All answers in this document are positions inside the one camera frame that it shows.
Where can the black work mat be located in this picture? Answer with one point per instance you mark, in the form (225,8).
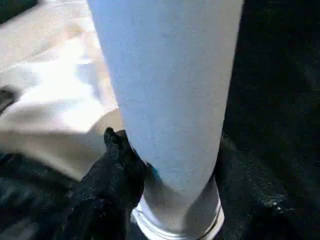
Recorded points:
(275,75)

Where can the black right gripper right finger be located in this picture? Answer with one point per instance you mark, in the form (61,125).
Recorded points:
(245,190)

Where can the white plastic table top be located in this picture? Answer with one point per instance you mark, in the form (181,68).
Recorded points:
(50,100)

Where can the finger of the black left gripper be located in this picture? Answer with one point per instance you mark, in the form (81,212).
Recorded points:
(6,98)
(30,170)

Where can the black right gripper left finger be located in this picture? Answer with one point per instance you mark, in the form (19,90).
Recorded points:
(107,190)

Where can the white plastic table leg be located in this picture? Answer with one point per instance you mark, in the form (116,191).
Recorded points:
(170,87)

